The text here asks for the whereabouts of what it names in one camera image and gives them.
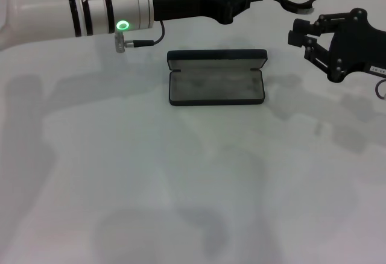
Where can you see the black glasses case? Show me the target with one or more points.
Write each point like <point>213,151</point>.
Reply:
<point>211,89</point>

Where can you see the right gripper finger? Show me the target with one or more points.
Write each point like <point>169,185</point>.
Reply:
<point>297,38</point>
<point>303,25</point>

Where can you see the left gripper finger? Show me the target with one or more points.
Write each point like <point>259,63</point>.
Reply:
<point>241,0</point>

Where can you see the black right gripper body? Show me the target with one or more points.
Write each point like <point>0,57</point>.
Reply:
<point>359,47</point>

